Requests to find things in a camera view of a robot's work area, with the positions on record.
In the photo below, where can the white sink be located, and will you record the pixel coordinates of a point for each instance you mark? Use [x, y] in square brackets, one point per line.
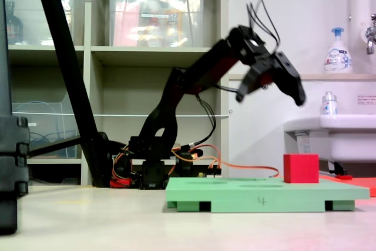
[346, 136]

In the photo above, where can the clear bin with bottles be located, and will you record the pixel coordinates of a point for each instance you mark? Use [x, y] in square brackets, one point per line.
[35, 24]

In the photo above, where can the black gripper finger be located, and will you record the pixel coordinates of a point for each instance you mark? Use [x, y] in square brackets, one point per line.
[249, 85]
[290, 80]

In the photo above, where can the dark glass bottle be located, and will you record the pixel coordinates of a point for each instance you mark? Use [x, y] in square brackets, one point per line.
[14, 27]

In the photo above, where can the yellow orange pouch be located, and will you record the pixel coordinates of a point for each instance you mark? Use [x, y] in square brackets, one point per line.
[174, 27]

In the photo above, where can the metal faucet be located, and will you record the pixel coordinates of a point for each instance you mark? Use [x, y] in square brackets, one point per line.
[370, 35]

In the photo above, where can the small clear bottle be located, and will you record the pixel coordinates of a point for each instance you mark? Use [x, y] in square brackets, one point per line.
[329, 105]

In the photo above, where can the red square block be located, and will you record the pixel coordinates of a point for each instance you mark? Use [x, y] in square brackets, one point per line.
[301, 168]

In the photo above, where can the white foam soap pump bottle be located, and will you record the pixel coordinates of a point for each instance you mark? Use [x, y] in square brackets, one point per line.
[337, 57]

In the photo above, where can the small red flat piece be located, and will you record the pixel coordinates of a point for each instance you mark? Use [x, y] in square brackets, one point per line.
[344, 177]

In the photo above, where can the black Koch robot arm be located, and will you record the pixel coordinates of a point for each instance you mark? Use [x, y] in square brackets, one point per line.
[202, 71]

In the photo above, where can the pink packet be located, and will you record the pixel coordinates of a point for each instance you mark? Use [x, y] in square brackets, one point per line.
[126, 24]

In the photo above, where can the green shape sorter board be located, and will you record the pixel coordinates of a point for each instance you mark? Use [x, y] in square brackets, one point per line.
[264, 195]

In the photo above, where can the black tripod leg with locks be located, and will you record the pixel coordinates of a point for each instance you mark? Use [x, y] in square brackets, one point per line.
[10, 160]

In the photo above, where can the large clear storage bin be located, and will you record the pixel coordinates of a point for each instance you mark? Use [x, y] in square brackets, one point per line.
[152, 24]

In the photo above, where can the circuit board with green terminal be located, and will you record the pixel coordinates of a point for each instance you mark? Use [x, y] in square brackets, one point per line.
[214, 173]

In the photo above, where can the beige shelf unit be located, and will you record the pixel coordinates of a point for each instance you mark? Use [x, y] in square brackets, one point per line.
[132, 56]

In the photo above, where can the black tripod brace bar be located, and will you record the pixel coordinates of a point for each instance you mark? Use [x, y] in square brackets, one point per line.
[55, 145]

